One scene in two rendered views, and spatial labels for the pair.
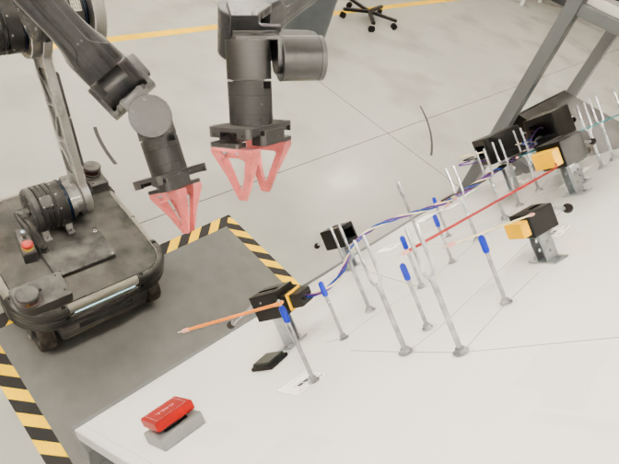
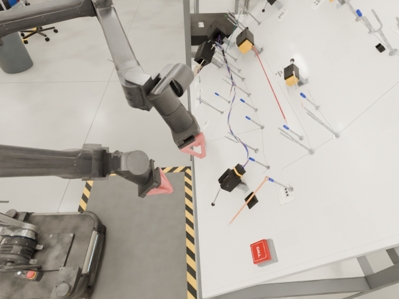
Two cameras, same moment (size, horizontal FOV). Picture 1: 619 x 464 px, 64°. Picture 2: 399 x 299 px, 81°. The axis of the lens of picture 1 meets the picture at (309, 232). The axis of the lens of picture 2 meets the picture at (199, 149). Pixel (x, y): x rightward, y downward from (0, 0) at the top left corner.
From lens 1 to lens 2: 0.39 m
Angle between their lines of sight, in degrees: 26
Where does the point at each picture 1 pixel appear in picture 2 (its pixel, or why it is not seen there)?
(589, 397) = not seen: outside the picture
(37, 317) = (76, 291)
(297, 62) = (185, 83)
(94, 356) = (110, 275)
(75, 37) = (72, 162)
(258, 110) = (187, 117)
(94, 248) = (61, 241)
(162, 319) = (116, 234)
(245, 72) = (174, 105)
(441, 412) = (373, 157)
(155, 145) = not seen: hidden behind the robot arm
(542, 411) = not seen: outside the picture
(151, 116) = (138, 162)
